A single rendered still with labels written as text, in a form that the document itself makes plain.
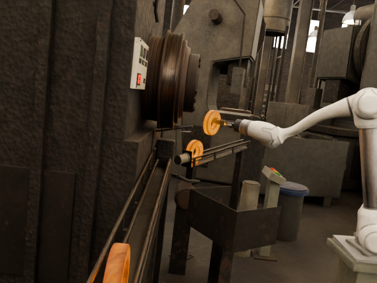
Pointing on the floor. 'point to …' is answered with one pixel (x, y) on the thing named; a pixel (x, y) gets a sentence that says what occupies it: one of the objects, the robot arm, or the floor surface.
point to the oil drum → (235, 110)
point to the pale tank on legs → (275, 9)
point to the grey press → (346, 82)
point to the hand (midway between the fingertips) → (212, 119)
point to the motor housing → (180, 230)
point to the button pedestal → (271, 190)
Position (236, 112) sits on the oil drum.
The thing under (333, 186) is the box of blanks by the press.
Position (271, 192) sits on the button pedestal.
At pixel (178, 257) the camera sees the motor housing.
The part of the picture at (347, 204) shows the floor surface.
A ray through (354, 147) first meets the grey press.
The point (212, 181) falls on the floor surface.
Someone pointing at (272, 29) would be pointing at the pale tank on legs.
